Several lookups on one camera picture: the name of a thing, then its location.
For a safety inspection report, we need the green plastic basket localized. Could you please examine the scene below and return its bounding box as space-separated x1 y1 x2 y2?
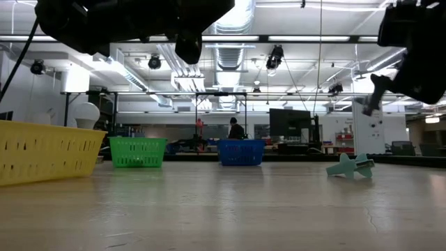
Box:
108 136 168 169

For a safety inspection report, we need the blue plastic basket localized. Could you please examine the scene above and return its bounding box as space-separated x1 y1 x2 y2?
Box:
217 139 266 167

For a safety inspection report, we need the red background object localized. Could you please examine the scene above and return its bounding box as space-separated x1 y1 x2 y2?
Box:
195 118 205 151

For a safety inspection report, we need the person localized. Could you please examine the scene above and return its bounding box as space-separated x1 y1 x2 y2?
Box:
228 117 247 140

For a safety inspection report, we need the thin hanging cable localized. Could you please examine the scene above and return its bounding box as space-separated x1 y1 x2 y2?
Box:
312 0 323 116

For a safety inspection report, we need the black ceiling spotlight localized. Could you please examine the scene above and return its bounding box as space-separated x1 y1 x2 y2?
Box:
266 44 285 70
29 59 46 75
328 82 344 96
147 54 162 70

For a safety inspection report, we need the yellow plastic basket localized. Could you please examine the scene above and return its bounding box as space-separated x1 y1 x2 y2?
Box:
0 120 108 187

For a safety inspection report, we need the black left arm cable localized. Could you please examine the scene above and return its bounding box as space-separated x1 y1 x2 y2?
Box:
0 17 39 104

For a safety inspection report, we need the black background workstation frame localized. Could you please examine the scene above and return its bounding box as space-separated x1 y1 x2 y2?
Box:
61 90 249 156

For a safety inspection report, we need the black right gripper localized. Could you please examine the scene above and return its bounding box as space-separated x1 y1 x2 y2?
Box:
378 0 446 105

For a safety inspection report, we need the red storage shelf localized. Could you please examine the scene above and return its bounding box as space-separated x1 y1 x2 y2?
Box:
334 132 355 154

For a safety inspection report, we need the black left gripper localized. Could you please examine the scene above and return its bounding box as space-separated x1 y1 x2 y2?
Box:
104 0 236 65

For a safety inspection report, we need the large black monitor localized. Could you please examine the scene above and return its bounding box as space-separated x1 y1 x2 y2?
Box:
269 108 312 143

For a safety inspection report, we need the white light bulb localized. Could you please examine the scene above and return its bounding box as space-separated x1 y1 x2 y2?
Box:
72 102 101 130

